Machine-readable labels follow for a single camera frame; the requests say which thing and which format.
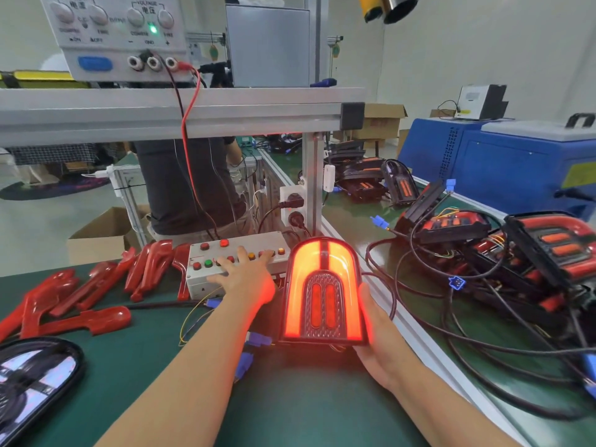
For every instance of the dark round floor mat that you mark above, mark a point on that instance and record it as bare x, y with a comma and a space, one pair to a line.
56, 187

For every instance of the pile of red plastic lenses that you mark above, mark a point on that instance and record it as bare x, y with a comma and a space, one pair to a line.
70, 293

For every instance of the grey metal enclosure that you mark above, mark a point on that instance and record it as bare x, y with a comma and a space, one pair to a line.
267, 46

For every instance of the grey push-button control box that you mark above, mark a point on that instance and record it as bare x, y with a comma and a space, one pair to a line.
205, 274

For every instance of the white frame leg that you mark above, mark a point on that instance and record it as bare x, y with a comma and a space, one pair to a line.
128, 195

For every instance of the white plug adapter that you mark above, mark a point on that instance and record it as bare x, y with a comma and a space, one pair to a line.
329, 177

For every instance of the aluminium frame post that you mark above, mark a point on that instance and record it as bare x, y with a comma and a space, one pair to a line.
312, 181

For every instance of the glowing red tail light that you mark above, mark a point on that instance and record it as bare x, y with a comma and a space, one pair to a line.
321, 293

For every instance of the red power lead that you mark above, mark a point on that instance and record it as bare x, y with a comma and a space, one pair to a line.
183, 125

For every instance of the heap of unlit tail lights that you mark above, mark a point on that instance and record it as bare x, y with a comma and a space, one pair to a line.
358, 174

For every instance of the stacked cardboard boxes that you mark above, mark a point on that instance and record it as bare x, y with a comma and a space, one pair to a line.
379, 120

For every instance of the person's right thumb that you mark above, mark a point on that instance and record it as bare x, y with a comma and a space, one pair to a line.
368, 309

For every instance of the black power lead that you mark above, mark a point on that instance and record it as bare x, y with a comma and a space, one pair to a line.
174, 88

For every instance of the person's left middle finger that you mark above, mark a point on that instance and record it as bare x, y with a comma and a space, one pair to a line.
243, 256

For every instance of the shiny metal tube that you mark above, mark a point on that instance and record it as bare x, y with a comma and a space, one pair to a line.
400, 8

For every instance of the person's left little finger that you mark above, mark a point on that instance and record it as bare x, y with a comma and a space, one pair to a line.
215, 279

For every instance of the yellow tray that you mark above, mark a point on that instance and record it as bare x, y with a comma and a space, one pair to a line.
32, 76

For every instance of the blue machine cabinet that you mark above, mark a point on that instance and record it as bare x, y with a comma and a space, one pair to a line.
503, 167

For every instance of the aluminium frame shelf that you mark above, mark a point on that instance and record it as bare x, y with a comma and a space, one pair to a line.
139, 111

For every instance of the white label printer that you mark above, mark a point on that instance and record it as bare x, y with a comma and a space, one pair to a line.
479, 101

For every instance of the hanging green tag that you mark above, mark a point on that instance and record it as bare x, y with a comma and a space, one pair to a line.
213, 52
335, 51

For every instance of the person's left forearm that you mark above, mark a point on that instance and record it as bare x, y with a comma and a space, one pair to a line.
186, 381

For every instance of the white bench power supply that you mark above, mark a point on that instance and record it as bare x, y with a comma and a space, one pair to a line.
111, 46

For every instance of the white power strip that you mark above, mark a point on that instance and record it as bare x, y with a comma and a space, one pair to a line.
285, 190

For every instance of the unlit black red tail light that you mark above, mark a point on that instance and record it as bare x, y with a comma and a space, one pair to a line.
521, 279
401, 183
558, 246
447, 225

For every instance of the person's right hand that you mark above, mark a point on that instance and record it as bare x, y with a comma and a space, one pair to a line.
384, 349

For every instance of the black reflective lamp cover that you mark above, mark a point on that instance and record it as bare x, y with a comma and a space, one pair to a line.
32, 386

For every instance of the open cardboard box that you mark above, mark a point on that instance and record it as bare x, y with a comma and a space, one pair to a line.
97, 237

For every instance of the person's left hand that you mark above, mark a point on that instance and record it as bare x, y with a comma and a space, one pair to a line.
246, 286

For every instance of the person's right forearm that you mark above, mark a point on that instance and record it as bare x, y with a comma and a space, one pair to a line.
447, 414

